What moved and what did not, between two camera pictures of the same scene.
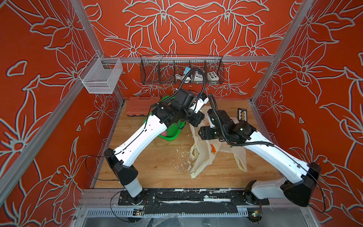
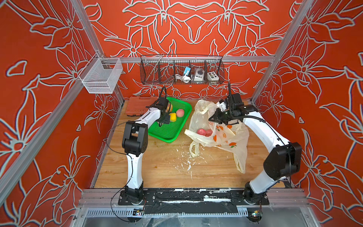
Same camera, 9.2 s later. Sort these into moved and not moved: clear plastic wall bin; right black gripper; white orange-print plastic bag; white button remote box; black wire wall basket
Moved: white orange-print plastic bag; right black gripper
Not moved: clear plastic wall bin; black wire wall basket; white button remote box
